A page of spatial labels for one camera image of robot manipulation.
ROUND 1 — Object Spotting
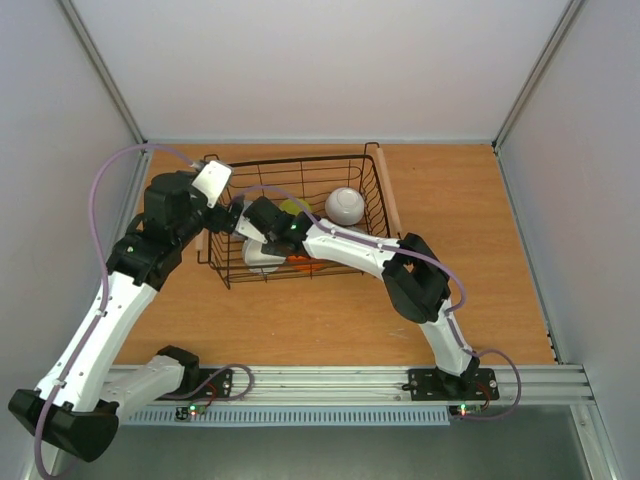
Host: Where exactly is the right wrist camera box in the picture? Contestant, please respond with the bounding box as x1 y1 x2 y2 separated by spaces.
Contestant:
233 200 267 244

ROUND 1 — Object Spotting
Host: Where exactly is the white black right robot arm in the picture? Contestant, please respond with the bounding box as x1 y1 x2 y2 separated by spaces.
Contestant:
235 196 480 398

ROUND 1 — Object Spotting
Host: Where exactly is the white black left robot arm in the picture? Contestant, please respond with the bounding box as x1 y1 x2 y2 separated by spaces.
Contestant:
8 161 240 462

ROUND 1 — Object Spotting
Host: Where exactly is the left small circuit board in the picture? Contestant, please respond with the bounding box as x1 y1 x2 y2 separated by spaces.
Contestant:
174 405 208 422

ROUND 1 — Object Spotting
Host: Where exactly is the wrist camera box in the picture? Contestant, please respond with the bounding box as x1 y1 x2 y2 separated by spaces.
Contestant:
191 160 233 208
233 200 267 244

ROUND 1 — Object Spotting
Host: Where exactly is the right small circuit board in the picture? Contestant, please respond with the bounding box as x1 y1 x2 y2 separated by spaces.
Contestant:
449 403 485 418

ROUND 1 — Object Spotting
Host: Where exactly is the plain white bowl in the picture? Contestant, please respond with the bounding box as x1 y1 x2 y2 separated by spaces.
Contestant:
325 187 365 226

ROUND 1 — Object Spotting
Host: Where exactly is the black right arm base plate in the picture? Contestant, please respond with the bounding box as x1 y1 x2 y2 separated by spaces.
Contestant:
402 368 500 401

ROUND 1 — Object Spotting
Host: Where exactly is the right wooden rack handle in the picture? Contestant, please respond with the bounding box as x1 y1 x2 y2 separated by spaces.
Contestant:
375 146 402 238

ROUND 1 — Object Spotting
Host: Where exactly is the lime green bowl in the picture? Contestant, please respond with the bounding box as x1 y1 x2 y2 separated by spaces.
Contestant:
279 197 312 217

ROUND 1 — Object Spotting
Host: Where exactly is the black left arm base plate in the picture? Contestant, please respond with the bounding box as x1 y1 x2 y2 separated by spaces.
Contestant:
157 368 234 402

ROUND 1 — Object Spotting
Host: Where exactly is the grey slotted cable duct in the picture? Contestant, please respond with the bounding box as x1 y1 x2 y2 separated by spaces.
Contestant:
125 405 450 428

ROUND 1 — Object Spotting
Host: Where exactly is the small circuit board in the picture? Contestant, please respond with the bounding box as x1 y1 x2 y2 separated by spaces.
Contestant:
174 405 208 422
449 403 485 418

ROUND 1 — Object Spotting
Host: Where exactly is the white bottom stack bowl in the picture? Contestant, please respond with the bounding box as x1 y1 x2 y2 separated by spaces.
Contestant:
242 239 286 275

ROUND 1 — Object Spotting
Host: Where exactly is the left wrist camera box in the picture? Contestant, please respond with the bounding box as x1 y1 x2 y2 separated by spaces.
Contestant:
191 160 233 208

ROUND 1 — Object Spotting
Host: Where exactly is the black wire dish rack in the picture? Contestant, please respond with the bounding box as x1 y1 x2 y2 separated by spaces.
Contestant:
195 140 404 290

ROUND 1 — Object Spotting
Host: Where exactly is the orange rimmed stack bowl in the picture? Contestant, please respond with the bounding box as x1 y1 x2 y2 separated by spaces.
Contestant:
286 255 326 274

